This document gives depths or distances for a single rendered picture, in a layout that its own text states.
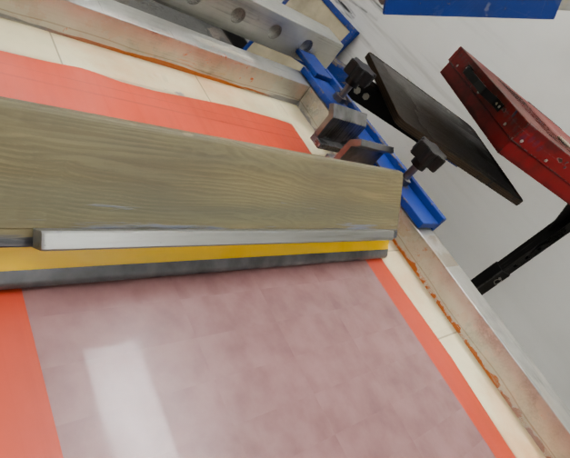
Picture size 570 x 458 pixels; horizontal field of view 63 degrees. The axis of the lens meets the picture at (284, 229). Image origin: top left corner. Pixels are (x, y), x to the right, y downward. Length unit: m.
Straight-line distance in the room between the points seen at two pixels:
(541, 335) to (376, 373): 1.98
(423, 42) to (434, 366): 2.34
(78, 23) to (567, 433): 0.61
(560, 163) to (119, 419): 1.16
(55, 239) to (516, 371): 0.45
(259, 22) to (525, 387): 0.54
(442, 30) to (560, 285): 1.36
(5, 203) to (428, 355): 0.38
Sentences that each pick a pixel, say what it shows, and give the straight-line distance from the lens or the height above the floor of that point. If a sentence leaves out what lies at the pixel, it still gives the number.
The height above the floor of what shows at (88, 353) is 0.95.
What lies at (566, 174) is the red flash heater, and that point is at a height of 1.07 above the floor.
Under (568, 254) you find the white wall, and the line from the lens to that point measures 2.31.
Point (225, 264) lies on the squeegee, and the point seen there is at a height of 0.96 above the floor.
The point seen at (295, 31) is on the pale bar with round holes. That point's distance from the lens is 0.72.
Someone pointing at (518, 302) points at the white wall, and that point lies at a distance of 2.37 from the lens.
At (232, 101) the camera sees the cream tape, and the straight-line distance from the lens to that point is 0.59.
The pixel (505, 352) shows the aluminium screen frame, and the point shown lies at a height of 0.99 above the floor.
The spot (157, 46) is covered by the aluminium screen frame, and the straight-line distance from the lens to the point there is 0.55.
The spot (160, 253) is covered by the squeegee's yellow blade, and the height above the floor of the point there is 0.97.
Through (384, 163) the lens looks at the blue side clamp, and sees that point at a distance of 0.62.
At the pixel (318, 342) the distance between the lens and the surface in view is 0.38.
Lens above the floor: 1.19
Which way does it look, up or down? 32 degrees down
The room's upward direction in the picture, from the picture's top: 42 degrees clockwise
